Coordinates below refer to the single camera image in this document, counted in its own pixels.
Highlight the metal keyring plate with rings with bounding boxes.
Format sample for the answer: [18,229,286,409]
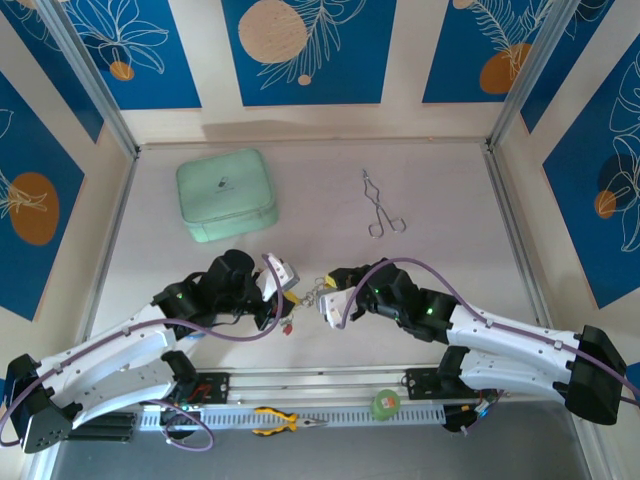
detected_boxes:
[298,276,327,311]

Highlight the metal crucible tongs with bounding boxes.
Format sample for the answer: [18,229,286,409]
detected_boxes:
[361,168,407,239]

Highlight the mint green zip case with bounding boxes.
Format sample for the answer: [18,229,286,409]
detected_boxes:
[175,148,280,245]

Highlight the green tape roll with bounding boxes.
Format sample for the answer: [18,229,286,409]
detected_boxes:
[369,388,401,422]

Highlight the yellow black pliers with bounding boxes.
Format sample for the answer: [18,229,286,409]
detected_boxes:
[252,406,329,437]

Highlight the black ridged block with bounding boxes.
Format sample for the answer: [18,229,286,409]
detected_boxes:
[67,412,137,442]

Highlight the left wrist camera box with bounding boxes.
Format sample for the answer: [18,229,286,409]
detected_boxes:
[261,252,301,304]

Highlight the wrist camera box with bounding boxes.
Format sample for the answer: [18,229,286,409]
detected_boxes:
[317,288,365,331]
[261,252,301,304]

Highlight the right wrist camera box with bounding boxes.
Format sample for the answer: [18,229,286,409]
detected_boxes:
[317,288,365,331]

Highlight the aluminium front rail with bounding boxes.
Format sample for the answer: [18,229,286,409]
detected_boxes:
[42,362,594,409]

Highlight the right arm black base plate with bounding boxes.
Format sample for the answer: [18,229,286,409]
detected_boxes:
[403,367,499,401]

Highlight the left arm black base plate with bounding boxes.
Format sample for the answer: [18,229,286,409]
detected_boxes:
[138,370,232,406]

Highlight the aluminium side rail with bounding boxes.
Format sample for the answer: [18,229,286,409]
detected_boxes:
[483,147,561,361]
[74,149,140,371]

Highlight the grey slotted cable duct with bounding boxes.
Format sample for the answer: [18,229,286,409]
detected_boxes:
[137,403,446,431]

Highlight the aluminium corner post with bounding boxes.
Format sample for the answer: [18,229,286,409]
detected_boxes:
[37,0,141,159]
[484,0,576,149]

